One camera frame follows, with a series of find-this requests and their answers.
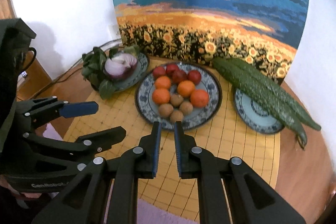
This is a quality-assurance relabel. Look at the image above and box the red apple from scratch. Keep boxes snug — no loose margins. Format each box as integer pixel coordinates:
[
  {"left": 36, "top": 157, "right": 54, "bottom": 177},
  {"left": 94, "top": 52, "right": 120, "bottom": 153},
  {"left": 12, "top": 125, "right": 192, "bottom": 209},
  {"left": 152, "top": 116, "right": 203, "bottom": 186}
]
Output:
[
  {"left": 166, "top": 63, "right": 179, "bottom": 77},
  {"left": 172, "top": 70, "right": 187, "bottom": 84},
  {"left": 187, "top": 70, "right": 202, "bottom": 86},
  {"left": 152, "top": 66, "right": 166, "bottom": 80}
]

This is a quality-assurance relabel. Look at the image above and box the black power cable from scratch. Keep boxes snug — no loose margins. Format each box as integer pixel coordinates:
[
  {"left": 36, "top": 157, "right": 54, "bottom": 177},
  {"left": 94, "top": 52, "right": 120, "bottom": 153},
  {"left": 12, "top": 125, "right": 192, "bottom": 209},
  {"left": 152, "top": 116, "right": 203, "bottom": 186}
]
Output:
[{"left": 16, "top": 39, "right": 123, "bottom": 101}]

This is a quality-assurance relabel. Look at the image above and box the small plate under cucumbers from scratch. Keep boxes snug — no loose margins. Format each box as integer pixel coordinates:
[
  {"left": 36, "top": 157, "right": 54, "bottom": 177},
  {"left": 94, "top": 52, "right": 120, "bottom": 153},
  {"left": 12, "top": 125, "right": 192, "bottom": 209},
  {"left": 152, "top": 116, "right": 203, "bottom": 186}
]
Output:
[{"left": 232, "top": 88, "right": 285, "bottom": 135}]

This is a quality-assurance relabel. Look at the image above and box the sunflower field painting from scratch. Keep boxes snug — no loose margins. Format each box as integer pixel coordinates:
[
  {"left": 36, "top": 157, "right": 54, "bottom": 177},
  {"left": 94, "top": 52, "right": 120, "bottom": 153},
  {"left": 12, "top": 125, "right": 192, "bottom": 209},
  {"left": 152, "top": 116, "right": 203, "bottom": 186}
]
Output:
[{"left": 113, "top": 0, "right": 309, "bottom": 84}]

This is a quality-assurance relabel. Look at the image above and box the front dark green cucumber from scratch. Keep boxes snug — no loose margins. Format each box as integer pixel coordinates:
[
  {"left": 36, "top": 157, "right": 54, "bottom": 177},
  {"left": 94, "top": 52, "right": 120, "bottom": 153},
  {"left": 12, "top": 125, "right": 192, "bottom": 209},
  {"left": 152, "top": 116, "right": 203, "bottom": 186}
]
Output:
[{"left": 213, "top": 57, "right": 307, "bottom": 149}]

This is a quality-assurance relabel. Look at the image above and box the orange tangerine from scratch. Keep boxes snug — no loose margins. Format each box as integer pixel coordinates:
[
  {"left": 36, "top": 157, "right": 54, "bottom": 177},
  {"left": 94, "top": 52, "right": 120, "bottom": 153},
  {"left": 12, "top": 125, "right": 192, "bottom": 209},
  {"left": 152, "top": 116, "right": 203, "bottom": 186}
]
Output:
[{"left": 177, "top": 80, "right": 195, "bottom": 98}]

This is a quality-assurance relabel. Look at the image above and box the rear dark green cucumber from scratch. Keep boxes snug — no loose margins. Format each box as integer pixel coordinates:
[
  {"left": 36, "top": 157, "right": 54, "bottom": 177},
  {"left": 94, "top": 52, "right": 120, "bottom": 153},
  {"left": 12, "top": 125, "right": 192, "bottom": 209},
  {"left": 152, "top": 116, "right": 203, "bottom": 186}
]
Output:
[{"left": 228, "top": 58, "right": 321, "bottom": 131}]

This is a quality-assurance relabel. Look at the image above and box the dark green cucumber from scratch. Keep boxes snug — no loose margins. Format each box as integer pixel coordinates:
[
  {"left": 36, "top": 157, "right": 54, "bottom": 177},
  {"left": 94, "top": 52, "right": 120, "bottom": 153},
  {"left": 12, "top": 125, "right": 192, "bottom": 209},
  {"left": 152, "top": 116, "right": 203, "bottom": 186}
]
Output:
[
  {"left": 213, "top": 57, "right": 307, "bottom": 149},
  {"left": 228, "top": 58, "right": 321, "bottom": 131}
]

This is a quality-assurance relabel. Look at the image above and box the large front orange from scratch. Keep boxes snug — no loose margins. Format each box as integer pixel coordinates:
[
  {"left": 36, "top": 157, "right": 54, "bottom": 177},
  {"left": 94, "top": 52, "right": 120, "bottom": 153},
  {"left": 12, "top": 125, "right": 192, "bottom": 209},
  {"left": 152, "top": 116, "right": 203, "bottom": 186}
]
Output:
[{"left": 152, "top": 88, "right": 170, "bottom": 105}]

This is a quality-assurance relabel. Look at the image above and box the purple fluffy towel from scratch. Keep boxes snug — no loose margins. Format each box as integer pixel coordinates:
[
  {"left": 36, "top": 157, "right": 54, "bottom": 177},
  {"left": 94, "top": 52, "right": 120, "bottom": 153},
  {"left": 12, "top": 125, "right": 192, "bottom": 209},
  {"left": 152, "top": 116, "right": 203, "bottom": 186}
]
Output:
[{"left": 41, "top": 122, "right": 200, "bottom": 224}]

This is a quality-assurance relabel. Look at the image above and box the halved red onion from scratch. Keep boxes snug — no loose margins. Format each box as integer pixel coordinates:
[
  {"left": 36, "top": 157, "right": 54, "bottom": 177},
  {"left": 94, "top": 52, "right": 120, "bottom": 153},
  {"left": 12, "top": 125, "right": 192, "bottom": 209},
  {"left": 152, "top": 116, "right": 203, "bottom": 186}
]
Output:
[{"left": 104, "top": 53, "right": 138, "bottom": 80}]

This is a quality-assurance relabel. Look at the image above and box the lone brown kiwi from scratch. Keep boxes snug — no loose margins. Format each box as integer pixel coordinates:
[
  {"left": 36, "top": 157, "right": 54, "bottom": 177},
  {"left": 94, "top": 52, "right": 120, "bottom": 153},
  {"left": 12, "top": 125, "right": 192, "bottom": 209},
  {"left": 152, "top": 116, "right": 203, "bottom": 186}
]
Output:
[{"left": 170, "top": 110, "right": 184, "bottom": 123}]

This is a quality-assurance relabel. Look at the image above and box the person left hand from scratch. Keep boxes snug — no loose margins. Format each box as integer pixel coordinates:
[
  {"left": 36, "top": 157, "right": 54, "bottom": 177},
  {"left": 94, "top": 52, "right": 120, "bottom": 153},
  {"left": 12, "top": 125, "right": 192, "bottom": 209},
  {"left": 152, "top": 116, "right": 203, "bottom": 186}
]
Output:
[{"left": 1, "top": 175, "right": 42, "bottom": 199}]

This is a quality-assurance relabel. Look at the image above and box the green leafy bok choy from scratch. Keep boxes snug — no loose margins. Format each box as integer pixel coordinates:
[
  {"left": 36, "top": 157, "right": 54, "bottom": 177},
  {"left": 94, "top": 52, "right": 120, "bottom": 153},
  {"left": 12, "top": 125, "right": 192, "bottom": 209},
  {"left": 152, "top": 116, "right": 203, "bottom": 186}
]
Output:
[{"left": 81, "top": 44, "right": 139, "bottom": 100}]

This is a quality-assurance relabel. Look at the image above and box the yellow go board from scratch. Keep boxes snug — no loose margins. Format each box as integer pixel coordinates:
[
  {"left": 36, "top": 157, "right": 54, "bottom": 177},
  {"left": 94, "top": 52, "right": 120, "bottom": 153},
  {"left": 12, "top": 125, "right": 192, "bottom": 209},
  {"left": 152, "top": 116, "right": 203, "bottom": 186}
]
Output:
[{"left": 63, "top": 56, "right": 281, "bottom": 223}]

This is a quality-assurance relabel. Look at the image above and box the small plate under onion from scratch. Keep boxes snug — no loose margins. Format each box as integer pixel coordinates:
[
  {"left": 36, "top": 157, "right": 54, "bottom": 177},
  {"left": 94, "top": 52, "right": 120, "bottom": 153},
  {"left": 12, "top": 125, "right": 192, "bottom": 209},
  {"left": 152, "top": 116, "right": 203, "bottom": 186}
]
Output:
[{"left": 92, "top": 52, "right": 150, "bottom": 93}]

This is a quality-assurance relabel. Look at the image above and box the small tangerine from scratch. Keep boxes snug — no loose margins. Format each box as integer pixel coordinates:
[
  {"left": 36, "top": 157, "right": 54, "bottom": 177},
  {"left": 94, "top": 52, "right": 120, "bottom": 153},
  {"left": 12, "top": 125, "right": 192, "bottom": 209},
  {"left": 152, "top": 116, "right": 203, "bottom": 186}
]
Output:
[{"left": 154, "top": 76, "right": 171, "bottom": 90}]

